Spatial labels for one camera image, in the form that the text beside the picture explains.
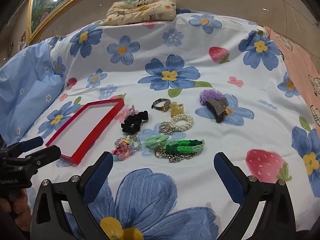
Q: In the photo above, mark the pearl hair clip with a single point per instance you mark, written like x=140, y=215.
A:
x=186, y=120

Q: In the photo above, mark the person's left hand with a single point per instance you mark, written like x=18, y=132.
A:
x=20, y=212

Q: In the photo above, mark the dark glitter hair claw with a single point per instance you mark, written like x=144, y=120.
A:
x=217, y=107

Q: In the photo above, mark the gold framed painting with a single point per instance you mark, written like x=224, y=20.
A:
x=50, y=2

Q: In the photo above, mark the yellow hair claw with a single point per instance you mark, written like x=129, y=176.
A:
x=176, y=110

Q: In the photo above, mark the white floral bedsheet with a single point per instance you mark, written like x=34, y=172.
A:
x=195, y=40

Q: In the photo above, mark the cream panda print pillow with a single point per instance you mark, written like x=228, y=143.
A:
x=140, y=10

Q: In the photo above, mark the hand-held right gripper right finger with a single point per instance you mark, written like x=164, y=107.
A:
x=228, y=180

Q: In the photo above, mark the pink printed cloth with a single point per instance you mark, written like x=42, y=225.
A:
x=297, y=65

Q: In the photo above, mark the purple bow hair clip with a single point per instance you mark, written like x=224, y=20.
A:
x=132, y=110

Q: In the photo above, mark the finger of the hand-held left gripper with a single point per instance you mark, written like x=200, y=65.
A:
x=46, y=153
x=31, y=143

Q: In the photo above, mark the metal wristwatch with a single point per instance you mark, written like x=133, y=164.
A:
x=157, y=103

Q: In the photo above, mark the red shallow box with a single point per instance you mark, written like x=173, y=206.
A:
x=82, y=130

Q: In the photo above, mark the black scrunchie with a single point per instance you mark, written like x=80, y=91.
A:
x=132, y=122

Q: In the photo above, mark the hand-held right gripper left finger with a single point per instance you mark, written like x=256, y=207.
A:
x=97, y=180

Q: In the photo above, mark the green hair clip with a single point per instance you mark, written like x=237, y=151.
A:
x=155, y=140

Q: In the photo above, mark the purple mesh scrunchie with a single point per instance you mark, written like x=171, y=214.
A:
x=210, y=95

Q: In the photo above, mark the blue flower print pillow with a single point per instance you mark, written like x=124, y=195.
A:
x=27, y=85

